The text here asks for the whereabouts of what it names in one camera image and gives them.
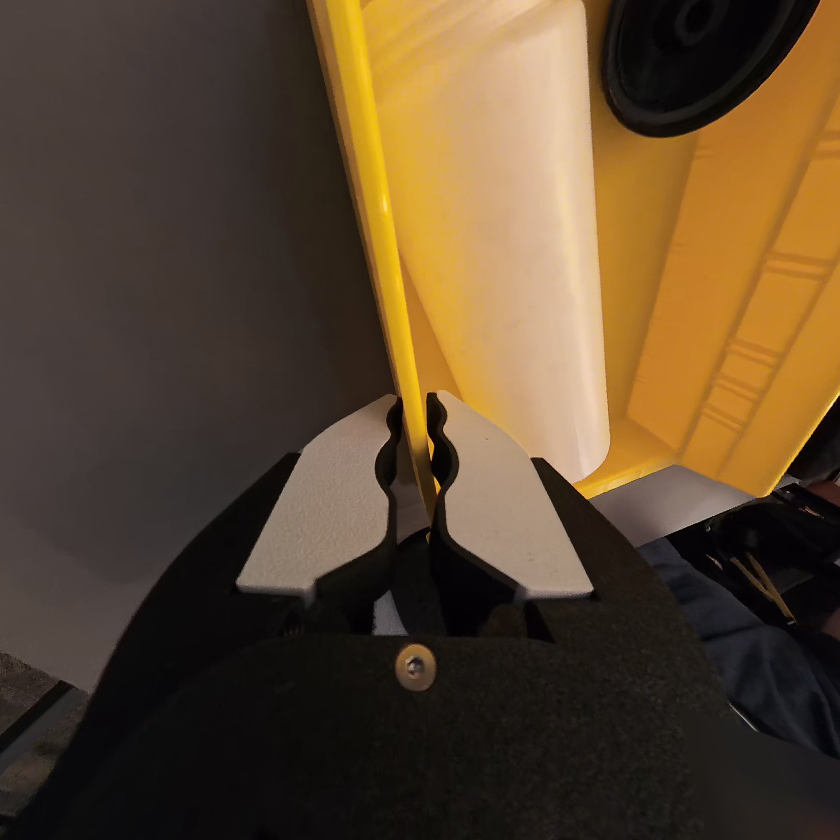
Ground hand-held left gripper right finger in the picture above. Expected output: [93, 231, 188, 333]
[427, 391, 596, 636]

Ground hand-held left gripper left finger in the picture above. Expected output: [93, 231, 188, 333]
[235, 394, 404, 636]

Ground white plastic bottle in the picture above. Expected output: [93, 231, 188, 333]
[362, 0, 611, 476]

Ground yellow plastic bin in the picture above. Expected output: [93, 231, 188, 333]
[305, 0, 840, 519]

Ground black bottle lid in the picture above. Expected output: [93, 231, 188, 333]
[602, 0, 821, 139]

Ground black bag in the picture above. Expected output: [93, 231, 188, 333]
[669, 486, 840, 631]

